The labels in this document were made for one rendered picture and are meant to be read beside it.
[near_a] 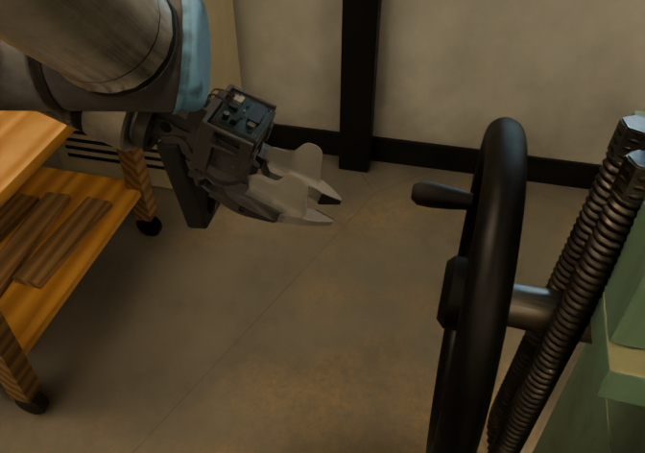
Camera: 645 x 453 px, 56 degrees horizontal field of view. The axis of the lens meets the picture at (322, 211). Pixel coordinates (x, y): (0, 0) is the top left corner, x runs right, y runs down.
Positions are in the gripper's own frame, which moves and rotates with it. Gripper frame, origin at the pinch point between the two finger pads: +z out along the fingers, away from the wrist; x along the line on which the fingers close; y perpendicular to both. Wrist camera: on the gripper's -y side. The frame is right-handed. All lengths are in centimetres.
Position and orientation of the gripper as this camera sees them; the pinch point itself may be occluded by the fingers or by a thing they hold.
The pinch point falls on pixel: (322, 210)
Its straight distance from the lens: 62.7
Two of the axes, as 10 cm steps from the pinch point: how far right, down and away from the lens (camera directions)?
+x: 2.7, -6.4, 7.2
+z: 9.1, 4.2, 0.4
